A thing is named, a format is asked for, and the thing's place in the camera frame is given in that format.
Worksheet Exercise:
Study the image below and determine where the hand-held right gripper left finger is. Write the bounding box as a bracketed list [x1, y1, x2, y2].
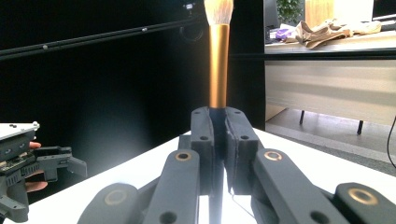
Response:
[190, 106, 217, 197]

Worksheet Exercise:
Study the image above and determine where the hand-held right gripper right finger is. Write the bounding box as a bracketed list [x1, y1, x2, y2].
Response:
[224, 106, 264, 196]

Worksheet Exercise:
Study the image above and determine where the gold ferrule makeup brush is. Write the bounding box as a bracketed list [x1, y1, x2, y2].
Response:
[204, 0, 234, 224]

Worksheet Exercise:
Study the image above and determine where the black curtain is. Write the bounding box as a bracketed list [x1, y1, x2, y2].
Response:
[0, 0, 265, 204]

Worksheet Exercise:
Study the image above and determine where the white table sheet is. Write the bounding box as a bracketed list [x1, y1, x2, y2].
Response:
[6, 127, 396, 224]

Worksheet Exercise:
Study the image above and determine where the beige office desk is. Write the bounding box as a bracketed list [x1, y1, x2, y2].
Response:
[264, 29, 396, 135]

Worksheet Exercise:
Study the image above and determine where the purple item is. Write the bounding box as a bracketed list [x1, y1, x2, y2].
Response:
[275, 27, 295, 42]

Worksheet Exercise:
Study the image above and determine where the black metal stand bar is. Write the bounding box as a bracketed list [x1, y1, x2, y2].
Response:
[0, 18, 204, 62]

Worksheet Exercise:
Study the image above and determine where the beige cloth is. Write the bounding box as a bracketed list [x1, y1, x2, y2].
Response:
[284, 18, 383, 49]

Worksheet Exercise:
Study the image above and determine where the green potted plant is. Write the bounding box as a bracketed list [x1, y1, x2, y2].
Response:
[276, 0, 304, 24]

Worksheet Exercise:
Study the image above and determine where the wooden panel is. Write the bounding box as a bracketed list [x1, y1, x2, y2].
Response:
[304, 0, 336, 29]

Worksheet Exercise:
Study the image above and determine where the dark monitor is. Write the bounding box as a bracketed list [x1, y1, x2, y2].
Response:
[372, 0, 396, 21]

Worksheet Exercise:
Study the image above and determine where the black wall cable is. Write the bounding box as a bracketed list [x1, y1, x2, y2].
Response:
[386, 115, 396, 163]

